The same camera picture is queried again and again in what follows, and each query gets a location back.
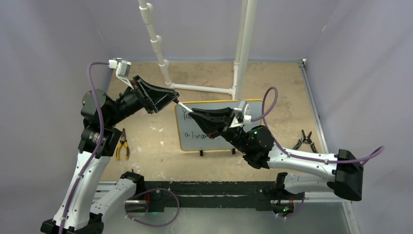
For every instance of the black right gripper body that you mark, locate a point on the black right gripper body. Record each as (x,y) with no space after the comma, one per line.
(229,122)

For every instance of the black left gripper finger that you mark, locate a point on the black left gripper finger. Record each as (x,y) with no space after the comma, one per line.
(164,100)
(157,90)

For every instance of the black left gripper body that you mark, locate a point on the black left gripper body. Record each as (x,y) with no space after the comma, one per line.
(148,104)

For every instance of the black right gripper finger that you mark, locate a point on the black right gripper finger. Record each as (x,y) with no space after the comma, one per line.
(210,126)
(224,112)

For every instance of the white whiteboard marker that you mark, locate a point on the white whiteboard marker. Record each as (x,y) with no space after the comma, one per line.
(187,109)

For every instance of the yellow framed whiteboard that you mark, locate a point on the yellow framed whiteboard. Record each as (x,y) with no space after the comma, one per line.
(191,136)

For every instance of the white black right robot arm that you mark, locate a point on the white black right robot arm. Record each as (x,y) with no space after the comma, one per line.
(339,173)

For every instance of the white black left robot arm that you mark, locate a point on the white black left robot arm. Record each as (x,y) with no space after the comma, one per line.
(78,213)

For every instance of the black pliers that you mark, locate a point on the black pliers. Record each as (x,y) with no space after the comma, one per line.
(306,139)

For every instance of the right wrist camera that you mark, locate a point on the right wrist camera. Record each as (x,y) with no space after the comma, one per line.
(240,114)

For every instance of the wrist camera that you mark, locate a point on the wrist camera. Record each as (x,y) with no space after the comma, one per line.
(122,69)
(240,114)

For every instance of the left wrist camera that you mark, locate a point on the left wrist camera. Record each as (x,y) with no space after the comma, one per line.
(122,69)

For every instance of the yellow handled pliers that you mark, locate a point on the yellow handled pliers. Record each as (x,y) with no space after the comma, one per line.
(123,144)

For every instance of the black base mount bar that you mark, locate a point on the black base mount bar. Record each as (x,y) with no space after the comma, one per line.
(258,195)

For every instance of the aluminium table edge rail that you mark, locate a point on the aluminium table edge rail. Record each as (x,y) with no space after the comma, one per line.
(349,216)

